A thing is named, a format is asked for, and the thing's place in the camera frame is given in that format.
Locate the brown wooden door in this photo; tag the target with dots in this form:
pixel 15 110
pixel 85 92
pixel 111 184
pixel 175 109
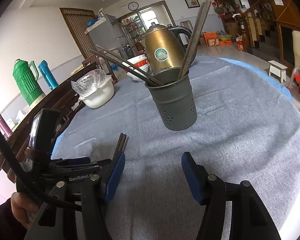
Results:
pixel 76 21

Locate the white small stool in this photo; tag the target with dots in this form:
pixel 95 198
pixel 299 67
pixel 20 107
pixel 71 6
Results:
pixel 278 69

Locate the purple bottle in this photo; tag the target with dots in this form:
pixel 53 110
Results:
pixel 5 128

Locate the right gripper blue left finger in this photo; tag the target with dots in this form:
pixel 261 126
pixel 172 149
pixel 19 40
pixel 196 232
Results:
pixel 112 176

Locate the person left hand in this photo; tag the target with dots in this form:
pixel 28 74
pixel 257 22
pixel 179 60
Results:
pixel 21 205

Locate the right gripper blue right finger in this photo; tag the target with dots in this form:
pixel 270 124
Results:
pixel 196 177

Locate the dark metal chopstick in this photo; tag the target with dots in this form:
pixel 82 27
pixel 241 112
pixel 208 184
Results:
pixel 193 40
pixel 131 69
pixel 203 19
pixel 117 145
pixel 126 65
pixel 123 142

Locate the round wall clock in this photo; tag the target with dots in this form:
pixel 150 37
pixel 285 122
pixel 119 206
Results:
pixel 133 6

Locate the wooden stair railing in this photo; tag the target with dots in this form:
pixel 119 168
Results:
pixel 255 22

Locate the bronze electric kettle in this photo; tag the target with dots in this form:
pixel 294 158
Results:
pixel 163 47

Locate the orange cardboard box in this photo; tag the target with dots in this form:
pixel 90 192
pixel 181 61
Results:
pixel 211 39

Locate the stacked red white bowls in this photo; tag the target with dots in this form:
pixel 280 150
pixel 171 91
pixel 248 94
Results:
pixel 139 62

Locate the framed wall picture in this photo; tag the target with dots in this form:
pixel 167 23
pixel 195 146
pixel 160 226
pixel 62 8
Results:
pixel 192 3

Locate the blue thermos flask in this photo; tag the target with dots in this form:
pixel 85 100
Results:
pixel 47 75

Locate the grey table cloth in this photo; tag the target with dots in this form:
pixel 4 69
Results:
pixel 246 129

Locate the dark carved wooden sideboard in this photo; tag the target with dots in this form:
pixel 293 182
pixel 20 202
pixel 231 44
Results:
pixel 60 99

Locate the grey metal utensil holder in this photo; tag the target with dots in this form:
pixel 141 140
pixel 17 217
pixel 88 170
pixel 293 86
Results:
pixel 174 99

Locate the white pot with plastic bag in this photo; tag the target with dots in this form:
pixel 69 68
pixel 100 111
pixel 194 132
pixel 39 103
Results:
pixel 95 88

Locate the green thermos flask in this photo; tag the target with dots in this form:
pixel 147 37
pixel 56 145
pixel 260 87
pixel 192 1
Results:
pixel 26 76

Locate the wooden chair by wall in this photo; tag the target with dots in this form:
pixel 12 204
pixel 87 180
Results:
pixel 188 25

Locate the grey refrigerator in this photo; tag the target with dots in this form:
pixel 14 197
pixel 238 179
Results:
pixel 108 33

